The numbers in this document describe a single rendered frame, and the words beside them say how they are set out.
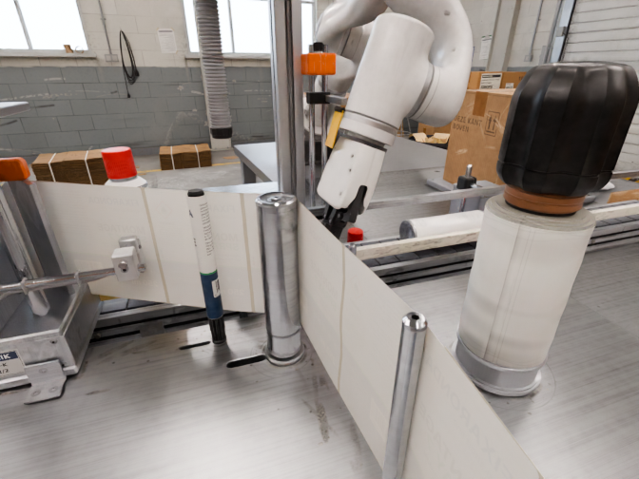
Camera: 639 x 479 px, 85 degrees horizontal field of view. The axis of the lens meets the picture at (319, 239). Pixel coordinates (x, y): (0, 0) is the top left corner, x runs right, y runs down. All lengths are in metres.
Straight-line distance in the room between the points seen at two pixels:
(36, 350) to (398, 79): 0.51
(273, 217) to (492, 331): 0.23
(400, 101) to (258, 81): 5.67
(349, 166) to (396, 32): 0.18
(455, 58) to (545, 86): 0.28
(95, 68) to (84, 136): 0.92
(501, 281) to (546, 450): 0.15
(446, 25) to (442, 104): 0.12
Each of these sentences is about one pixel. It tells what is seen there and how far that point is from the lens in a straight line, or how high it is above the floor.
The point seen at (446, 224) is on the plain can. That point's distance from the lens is 0.67.
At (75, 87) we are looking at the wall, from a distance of 6.04.
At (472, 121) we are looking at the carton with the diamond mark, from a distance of 1.11.
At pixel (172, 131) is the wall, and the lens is 6.02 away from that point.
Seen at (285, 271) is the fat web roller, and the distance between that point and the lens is 0.34.
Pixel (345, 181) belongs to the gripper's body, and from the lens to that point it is 0.50.
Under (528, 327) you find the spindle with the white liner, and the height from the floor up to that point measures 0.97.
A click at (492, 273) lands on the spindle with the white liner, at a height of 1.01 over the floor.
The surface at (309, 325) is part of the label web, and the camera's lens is 0.37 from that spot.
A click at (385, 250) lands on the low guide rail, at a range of 0.59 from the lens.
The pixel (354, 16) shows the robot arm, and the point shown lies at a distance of 1.10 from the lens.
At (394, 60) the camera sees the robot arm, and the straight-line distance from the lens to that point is 0.52.
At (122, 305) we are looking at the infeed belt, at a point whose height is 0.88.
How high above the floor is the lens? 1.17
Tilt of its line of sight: 26 degrees down
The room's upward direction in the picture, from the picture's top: straight up
